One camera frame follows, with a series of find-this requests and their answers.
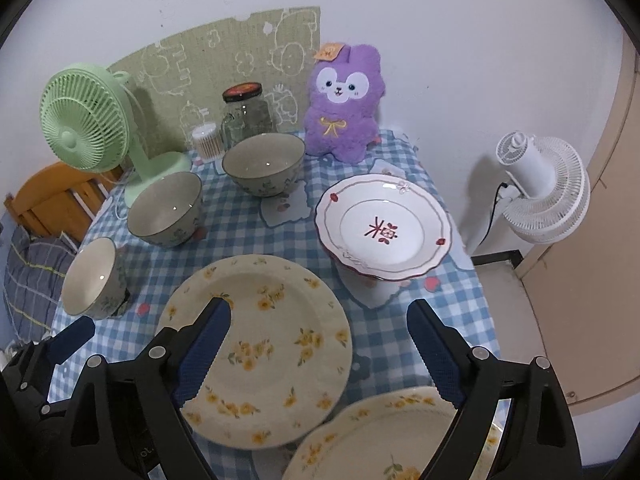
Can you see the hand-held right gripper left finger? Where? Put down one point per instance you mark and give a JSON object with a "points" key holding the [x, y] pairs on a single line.
{"points": [[202, 355]]}

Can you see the wooden bed headboard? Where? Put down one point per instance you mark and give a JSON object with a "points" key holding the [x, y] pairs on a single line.
{"points": [[50, 185]]}

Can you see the purple plush toy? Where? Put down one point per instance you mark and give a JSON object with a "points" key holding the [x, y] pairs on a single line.
{"points": [[340, 125]]}

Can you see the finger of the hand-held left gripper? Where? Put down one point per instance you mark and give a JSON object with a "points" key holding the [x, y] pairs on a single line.
{"points": [[72, 337]]}

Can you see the yellow floral plate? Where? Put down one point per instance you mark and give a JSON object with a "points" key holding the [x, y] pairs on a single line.
{"points": [[380, 435], [280, 310]]}

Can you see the glass jar with black lid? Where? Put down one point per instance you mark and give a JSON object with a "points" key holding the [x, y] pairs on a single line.
{"points": [[245, 115]]}

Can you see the cotton swab container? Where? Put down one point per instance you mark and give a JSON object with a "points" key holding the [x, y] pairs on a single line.
{"points": [[206, 142]]}

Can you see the white plate with red rim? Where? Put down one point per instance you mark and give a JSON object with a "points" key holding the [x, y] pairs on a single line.
{"points": [[400, 240]]}

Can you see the blue checkered tablecloth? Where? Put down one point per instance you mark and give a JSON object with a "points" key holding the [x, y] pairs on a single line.
{"points": [[250, 230]]}

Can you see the cream floral bowl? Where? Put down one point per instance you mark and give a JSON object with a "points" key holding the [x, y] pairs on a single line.
{"points": [[90, 275], [160, 205], [260, 160]]}

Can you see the green cartoon wall mat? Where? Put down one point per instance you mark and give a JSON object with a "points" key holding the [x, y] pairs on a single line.
{"points": [[225, 45]]}

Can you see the white standing fan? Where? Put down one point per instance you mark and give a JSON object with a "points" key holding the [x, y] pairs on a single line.
{"points": [[545, 185]]}

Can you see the green desk fan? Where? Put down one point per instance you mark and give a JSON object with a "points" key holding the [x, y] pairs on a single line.
{"points": [[80, 125]]}

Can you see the beige door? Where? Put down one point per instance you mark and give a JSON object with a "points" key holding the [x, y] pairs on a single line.
{"points": [[600, 285]]}

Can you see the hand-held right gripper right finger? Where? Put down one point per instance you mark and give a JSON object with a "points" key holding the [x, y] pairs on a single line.
{"points": [[437, 355]]}

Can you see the striped grey cushion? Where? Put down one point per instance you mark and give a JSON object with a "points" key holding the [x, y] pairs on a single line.
{"points": [[30, 270]]}

